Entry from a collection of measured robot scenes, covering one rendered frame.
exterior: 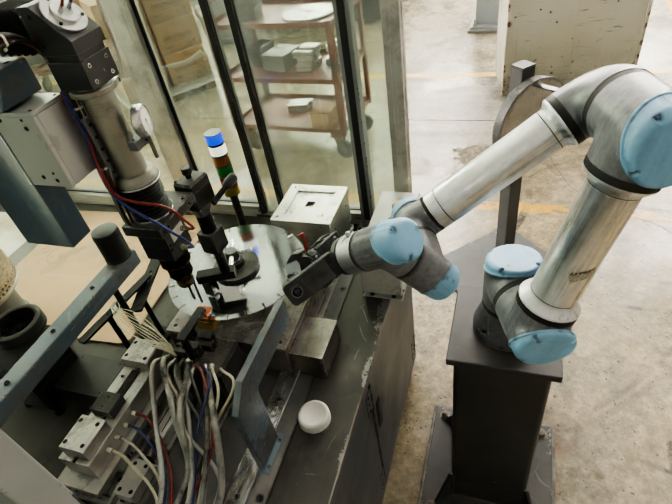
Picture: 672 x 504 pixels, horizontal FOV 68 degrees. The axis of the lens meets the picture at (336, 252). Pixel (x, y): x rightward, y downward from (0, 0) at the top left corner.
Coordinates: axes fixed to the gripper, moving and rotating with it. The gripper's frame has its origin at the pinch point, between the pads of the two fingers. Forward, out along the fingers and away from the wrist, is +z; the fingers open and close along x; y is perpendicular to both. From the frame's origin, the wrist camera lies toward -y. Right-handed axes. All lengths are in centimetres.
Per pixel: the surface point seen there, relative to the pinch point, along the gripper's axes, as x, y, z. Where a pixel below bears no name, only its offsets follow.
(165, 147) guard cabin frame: 44, 26, 63
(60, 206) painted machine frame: 35.2, -26.5, 1.4
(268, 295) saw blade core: -2.0, -2.8, 7.1
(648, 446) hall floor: -125, 69, -8
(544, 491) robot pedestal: -112, 36, 11
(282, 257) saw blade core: 1.4, 8.4, 11.7
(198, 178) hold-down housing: 26.5, -5.5, -4.5
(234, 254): 8.9, -0.1, 14.2
